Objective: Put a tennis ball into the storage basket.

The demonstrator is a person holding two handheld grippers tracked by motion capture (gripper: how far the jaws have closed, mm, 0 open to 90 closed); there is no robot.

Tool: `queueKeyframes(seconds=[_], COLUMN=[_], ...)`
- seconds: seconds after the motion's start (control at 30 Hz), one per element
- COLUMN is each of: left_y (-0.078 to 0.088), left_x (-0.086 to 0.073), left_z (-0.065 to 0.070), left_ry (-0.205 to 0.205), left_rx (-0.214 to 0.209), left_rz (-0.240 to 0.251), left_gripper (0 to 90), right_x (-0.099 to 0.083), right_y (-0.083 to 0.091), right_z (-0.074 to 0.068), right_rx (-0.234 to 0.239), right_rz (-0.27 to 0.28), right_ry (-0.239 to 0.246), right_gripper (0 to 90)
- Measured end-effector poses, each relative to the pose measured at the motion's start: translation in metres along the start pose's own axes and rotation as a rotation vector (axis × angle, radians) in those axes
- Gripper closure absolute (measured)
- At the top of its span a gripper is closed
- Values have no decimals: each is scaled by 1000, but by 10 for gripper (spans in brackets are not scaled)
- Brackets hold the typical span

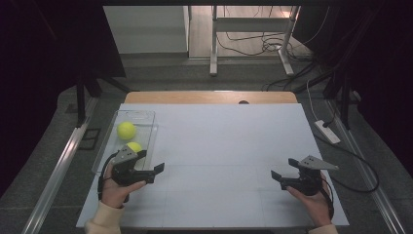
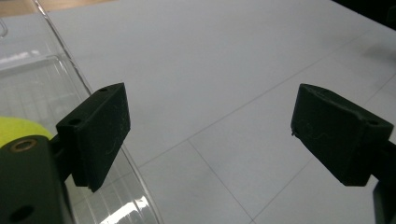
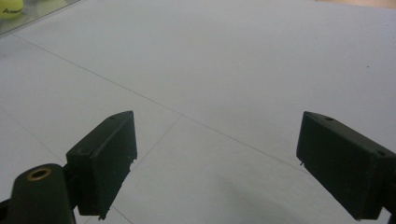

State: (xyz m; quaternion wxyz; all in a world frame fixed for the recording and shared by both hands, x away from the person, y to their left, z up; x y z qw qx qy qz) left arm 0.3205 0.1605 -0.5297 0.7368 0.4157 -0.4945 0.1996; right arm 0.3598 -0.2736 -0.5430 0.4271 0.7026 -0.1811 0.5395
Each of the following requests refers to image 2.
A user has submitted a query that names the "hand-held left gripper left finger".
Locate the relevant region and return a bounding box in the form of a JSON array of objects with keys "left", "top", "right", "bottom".
[{"left": 49, "top": 82, "right": 132, "bottom": 193}]

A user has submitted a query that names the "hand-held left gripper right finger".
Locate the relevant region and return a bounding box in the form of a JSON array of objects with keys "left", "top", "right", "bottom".
[{"left": 290, "top": 83, "right": 396, "bottom": 188}]

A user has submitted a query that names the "yellow tennis ball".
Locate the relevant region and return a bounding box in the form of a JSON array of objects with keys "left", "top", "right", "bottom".
[{"left": 0, "top": 116, "right": 54, "bottom": 148}]

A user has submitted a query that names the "clear plastic container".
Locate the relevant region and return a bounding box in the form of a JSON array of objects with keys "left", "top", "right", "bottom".
[{"left": 0, "top": 0, "right": 163, "bottom": 224}]

